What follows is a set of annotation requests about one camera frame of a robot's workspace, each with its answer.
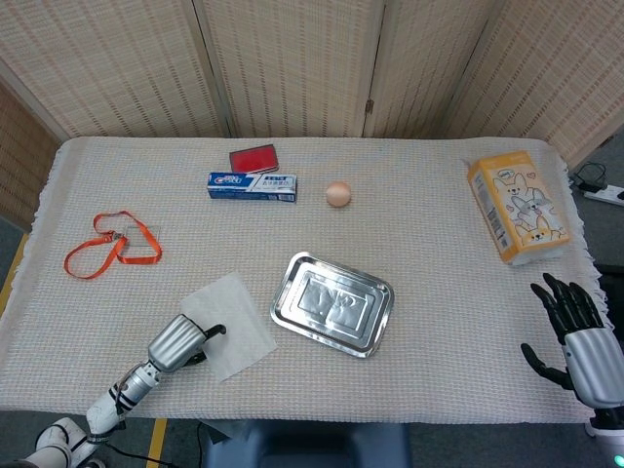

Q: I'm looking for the yellow cartoon dog tissue pack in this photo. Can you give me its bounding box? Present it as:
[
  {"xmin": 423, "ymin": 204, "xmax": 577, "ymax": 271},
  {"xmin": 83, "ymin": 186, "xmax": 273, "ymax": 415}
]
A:
[{"xmin": 466, "ymin": 150, "xmax": 571, "ymax": 266}]

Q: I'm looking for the white power strip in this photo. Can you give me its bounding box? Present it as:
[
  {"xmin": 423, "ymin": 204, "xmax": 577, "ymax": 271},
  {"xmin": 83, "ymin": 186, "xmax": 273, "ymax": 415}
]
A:
[{"xmin": 582, "ymin": 183, "xmax": 624, "ymax": 206}]

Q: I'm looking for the red rectangular case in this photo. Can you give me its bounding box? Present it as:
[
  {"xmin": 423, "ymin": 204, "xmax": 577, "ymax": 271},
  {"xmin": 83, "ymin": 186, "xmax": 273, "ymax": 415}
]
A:
[{"xmin": 228, "ymin": 142, "xmax": 281, "ymax": 175}]

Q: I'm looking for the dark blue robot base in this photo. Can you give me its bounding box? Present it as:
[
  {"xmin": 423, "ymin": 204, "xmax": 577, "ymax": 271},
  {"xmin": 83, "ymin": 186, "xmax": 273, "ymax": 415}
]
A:
[{"xmin": 202, "ymin": 419, "xmax": 413, "ymax": 468}]

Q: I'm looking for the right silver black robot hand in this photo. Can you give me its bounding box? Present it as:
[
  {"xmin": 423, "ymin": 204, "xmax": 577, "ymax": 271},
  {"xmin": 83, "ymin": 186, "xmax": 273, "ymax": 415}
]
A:
[{"xmin": 520, "ymin": 272, "xmax": 624, "ymax": 410}]

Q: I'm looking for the blue white toothpaste box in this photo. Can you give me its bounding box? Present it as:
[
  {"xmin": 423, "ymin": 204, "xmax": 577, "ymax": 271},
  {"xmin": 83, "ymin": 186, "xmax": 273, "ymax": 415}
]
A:
[{"xmin": 207, "ymin": 172, "xmax": 298, "ymax": 205}]

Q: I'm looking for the woven bamboo folding screen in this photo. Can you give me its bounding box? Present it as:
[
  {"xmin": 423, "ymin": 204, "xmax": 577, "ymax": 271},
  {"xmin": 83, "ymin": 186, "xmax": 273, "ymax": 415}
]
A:
[{"xmin": 0, "ymin": 0, "xmax": 624, "ymax": 230}]

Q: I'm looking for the silver metal tray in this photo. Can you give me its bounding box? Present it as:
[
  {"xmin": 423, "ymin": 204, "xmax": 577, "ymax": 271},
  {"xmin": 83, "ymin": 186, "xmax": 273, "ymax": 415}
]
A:
[{"xmin": 269, "ymin": 251, "xmax": 395, "ymax": 360}]

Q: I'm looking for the clear plastic badge holder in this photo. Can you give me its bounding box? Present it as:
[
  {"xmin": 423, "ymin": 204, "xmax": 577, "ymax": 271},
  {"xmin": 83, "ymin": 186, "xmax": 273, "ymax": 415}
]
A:
[{"xmin": 119, "ymin": 223, "xmax": 162, "ymax": 259}]

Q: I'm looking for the cream woven tablecloth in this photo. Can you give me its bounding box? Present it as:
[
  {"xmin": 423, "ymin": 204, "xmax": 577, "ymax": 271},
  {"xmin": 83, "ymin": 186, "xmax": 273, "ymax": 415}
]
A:
[{"xmin": 0, "ymin": 136, "xmax": 624, "ymax": 425}]

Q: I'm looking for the orange lanyard strap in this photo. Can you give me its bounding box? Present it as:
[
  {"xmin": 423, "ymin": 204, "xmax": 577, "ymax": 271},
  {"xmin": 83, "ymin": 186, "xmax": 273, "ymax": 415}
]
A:
[{"xmin": 62, "ymin": 210, "xmax": 164, "ymax": 281}]

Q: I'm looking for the brown egg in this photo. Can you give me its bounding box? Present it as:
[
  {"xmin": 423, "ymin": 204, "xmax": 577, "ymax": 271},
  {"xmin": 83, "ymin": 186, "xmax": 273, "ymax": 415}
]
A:
[{"xmin": 325, "ymin": 180, "xmax": 353, "ymax": 209}]

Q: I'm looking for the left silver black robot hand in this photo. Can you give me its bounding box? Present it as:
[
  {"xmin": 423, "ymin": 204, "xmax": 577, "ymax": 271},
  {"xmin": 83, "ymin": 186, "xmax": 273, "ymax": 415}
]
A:
[{"xmin": 146, "ymin": 313, "xmax": 228, "ymax": 375}]

